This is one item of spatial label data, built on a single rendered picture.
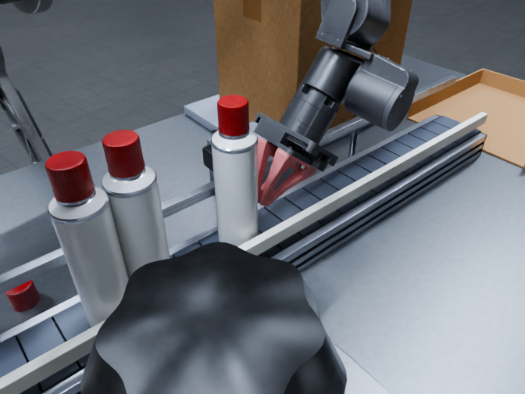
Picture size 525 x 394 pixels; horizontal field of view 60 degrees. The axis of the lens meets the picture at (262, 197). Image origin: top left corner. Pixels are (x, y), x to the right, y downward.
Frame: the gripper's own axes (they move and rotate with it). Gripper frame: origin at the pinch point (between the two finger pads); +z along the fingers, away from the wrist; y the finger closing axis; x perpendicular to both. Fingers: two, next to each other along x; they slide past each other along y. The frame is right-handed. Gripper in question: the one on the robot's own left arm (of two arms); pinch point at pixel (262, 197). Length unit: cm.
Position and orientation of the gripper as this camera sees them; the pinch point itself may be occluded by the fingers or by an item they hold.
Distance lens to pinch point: 58.2
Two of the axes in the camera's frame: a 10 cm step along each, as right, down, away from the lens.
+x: 5.9, 2.2, 7.8
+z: -4.9, 8.6, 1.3
